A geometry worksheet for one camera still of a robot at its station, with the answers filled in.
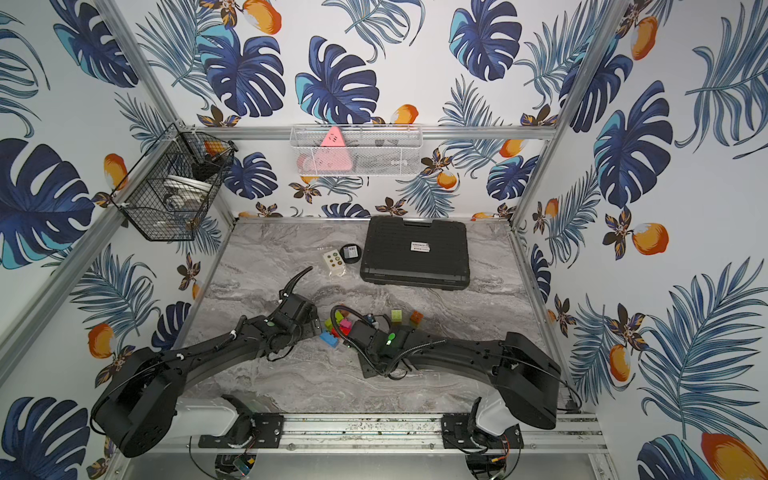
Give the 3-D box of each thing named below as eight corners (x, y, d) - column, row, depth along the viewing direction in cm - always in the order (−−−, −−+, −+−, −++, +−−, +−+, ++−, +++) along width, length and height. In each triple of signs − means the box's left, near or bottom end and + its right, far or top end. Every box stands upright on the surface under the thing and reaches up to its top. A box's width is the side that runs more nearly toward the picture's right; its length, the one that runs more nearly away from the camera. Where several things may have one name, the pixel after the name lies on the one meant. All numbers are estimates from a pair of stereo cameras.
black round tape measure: (350, 266, 110) (349, 261, 108) (338, 254, 113) (337, 249, 111) (365, 256, 113) (365, 251, 111) (353, 244, 116) (352, 240, 114)
